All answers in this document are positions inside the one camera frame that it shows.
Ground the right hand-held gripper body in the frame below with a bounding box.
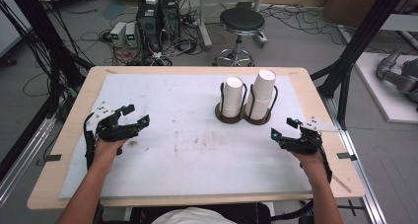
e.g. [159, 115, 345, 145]
[279, 116, 342, 156]

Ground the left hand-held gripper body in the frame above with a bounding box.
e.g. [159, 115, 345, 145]
[86, 101, 141, 143]

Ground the dark brown wire cup holder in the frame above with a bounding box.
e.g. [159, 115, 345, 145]
[214, 81, 280, 125]

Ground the stack of white cups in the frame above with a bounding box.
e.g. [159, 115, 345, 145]
[222, 76, 244, 118]
[245, 69, 277, 120]

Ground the person's right hand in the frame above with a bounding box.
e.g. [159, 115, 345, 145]
[290, 150, 327, 184]

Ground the person's left hand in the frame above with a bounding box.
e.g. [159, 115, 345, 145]
[93, 137, 128, 173]

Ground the thin wooden stick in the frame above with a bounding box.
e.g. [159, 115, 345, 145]
[331, 174, 353, 194]

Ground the white foam mat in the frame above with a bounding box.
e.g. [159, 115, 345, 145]
[58, 73, 314, 199]

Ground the grey power supply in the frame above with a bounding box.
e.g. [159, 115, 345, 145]
[109, 21, 127, 47]
[124, 21, 139, 48]

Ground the wooden table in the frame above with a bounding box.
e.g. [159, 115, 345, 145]
[27, 65, 367, 211]

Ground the black tape cross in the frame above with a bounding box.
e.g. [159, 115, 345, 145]
[336, 199, 366, 217]

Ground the black computer tower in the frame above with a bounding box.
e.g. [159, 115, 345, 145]
[136, 0, 163, 52]
[161, 0, 181, 40]

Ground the white platform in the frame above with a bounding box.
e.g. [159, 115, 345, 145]
[354, 51, 418, 124]

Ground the grey metal stand leg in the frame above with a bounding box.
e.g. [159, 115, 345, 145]
[254, 0, 269, 49]
[196, 0, 214, 50]

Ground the person's white shirt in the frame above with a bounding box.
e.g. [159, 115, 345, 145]
[151, 206, 238, 224]

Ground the black round stool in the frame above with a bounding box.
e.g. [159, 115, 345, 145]
[212, 7, 266, 67]

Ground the cardboard box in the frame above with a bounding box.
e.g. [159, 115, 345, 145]
[323, 0, 418, 28]

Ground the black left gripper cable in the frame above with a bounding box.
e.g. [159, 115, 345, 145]
[83, 113, 97, 171]

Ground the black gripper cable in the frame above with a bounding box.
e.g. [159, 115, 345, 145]
[83, 113, 97, 171]
[314, 134, 333, 184]

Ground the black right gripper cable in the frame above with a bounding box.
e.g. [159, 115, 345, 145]
[314, 134, 333, 184]

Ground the thick black cable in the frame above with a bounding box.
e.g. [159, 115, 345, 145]
[270, 198, 314, 223]

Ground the aluminium rail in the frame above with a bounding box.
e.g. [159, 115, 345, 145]
[319, 95, 387, 224]
[0, 116, 57, 205]

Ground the tangle of floor cables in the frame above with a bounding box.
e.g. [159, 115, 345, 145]
[262, 5, 346, 45]

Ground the black frame post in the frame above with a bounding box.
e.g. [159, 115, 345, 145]
[310, 0, 412, 129]

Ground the black frame with cables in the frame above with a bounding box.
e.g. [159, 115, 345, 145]
[6, 0, 95, 119]

